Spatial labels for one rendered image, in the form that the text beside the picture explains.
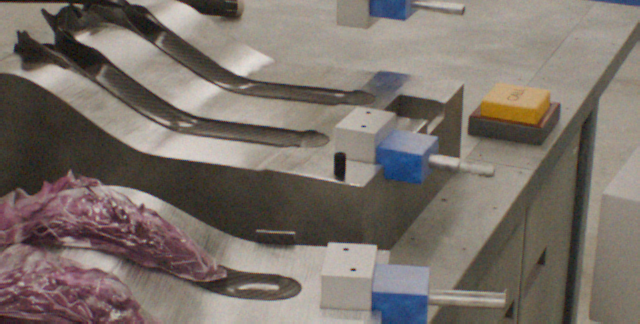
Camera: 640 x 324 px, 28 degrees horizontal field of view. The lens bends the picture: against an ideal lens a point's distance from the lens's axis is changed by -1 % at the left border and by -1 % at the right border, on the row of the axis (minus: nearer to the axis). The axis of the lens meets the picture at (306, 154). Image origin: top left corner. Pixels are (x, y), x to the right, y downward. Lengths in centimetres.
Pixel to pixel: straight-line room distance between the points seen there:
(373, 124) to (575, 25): 71
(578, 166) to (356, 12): 60
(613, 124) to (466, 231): 245
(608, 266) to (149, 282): 32
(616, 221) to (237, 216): 40
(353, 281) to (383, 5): 49
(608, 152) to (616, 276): 260
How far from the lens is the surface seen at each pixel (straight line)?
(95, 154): 114
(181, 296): 92
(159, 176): 111
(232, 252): 99
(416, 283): 93
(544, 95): 138
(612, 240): 80
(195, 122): 117
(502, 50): 162
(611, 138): 350
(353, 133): 106
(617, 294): 82
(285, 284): 96
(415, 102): 121
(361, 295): 91
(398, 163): 106
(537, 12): 179
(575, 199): 189
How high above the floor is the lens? 132
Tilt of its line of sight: 24 degrees down
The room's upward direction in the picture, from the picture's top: straight up
